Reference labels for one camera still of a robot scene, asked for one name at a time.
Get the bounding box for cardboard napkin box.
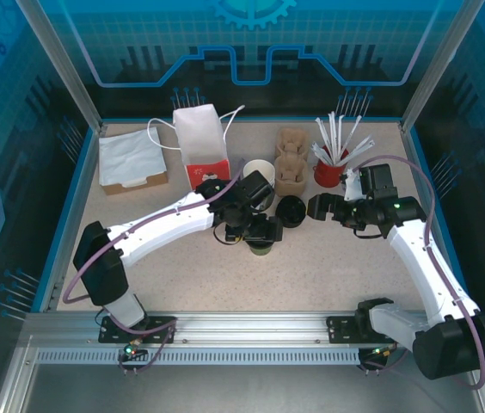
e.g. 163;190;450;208
99;170;169;197

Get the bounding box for stack of black cup lids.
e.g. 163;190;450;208
275;194;309;228

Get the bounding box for stack of green paper cups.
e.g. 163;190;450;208
242;157;277;213

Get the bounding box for lilac left arm cable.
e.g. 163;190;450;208
62;165;246;376

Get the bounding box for red and white paper bag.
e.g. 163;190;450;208
147;102;247;193

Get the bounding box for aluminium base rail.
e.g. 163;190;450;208
22;311;482;345

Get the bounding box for lilac arm cable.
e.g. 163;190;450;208
352;154;485;391
62;165;246;376

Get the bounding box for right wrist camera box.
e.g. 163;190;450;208
342;166;363;201

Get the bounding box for white paper napkins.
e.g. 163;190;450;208
98;127;167;187

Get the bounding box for slotted grey cable duct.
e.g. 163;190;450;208
34;348;366;367

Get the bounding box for aluminium frame post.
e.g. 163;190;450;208
15;0;109;133
399;0;485;134

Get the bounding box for green paper coffee cup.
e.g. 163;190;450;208
246;240;279;258

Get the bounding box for red metal straw tin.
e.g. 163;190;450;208
313;145;351;188

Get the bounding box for stack of pulp cup carriers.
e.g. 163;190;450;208
273;127;311;198

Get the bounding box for lilac right arm cable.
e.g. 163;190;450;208
352;154;485;391

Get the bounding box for white paper-wrapped straw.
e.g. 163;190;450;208
335;114;347;163
339;114;364;163
310;143;334;164
341;135;376;164
328;110;339;163
344;141;377;167
314;117;335;161

